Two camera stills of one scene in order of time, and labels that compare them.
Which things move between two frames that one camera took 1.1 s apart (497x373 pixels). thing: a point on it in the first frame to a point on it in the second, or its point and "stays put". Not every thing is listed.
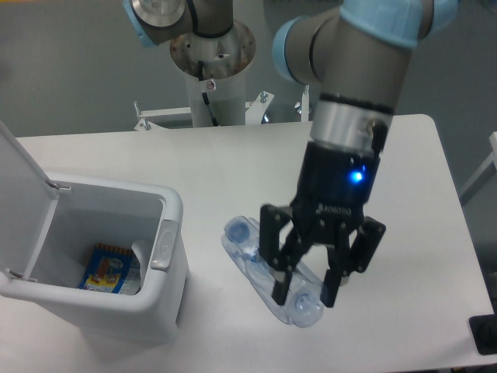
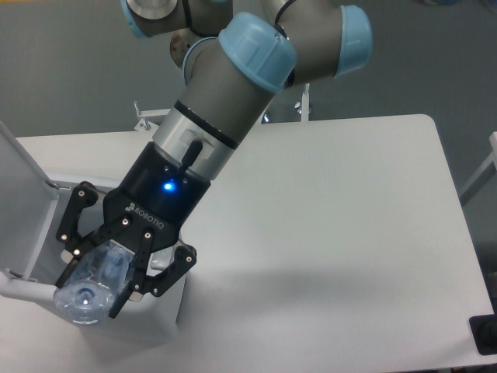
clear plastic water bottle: [304, 301] to [95, 284]
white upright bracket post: [305, 101] stays put
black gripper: [335, 183] to [154, 197]
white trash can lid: [28, 203] stays put
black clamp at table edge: [484, 331] stays put
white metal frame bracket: [144, 124] stays put
